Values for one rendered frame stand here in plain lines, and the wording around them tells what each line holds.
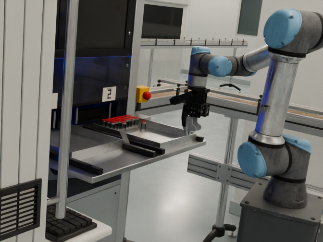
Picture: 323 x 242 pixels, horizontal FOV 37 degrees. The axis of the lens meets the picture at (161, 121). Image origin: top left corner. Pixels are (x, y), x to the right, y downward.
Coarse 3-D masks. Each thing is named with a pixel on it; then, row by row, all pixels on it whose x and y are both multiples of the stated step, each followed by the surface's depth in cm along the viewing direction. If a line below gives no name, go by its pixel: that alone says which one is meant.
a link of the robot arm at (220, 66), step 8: (208, 56) 177; (216, 56) 174; (224, 56) 178; (232, 56) 180; (200, 64) 179; (208, 64) 175; (216, 64) 172; (224, 64) 173; (232, 64) 177; (208, 72) 177; (216, 72) 172; (224, 72) 174; (232, 72) 178
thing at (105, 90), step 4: (104, 88) 202; (108, 88) 204; (112, 88) 206; (104, 92) 202; (108, 92) 204; (112, 92) 207; (104, 96) 203; (112, 96) 207; (104, 100) 203; (108, 100) 205
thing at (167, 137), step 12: (144, 120) 212; (108, 132) 191; (132, 132) 201; (144, 132) 203; (156, 132) 205; (168, 132) 206; (180, 132) 202; (192, 132) 198; (156, 144) 178; (168, 144) 181; (180, 144) 189
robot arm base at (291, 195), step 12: (276, 180) 163; (288, 180) 160; (300, 180) 161; (264, 192) 167; (276, 192) 162; (288, 192) 160; (300, 192) 161; (276, 204) 162; (288, 204) 160; (300, 204) 161
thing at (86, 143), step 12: (72, 132) 190; (84, 132) 187; (96, 132) 183; (72, 144) 175; (84, 144) 177; (96, 144) 179; (108, 144) 170; (120, 144) 176; (72, 156) 156; (84, 156) 161
